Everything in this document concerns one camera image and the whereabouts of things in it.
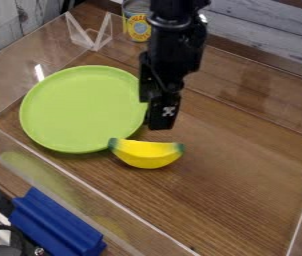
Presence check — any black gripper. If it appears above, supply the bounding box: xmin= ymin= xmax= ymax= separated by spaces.
xmin=140 ymin=16 xmax=208 ymax=130

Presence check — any yellow toy banana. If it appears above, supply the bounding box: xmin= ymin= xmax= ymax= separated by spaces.
xmin=109 ymin=138 xmax=185 ymax=169

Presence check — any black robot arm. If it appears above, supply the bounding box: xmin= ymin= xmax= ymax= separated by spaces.
xmin=140 ymin=0 xmax=212 ymax=130

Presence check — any green round plate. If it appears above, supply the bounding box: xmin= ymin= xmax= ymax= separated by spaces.
xmin=19 ymin=65 xmax=148 ymax=154

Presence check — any yellow labelled tin can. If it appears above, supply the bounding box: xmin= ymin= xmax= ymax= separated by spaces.
xmin=122 ymin=0 xmax=152 ymax=42

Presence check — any blue plastic clamp block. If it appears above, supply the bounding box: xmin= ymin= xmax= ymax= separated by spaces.
xmin=10 ymin=187 xmax=108 ymax=256

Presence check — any clear acrylic triangle bracket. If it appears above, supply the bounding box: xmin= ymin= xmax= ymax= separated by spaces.
xmin=66 ymin=12 xmax=113 ymax=52

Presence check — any clear acrylic front wall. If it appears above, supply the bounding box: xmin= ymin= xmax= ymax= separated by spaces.
xmin=0 ymin=129 xmax=201 ymax=256

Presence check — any black cable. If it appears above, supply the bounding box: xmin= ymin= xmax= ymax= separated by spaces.
xmin=0 ymin=224 xmax=26 ymax=256

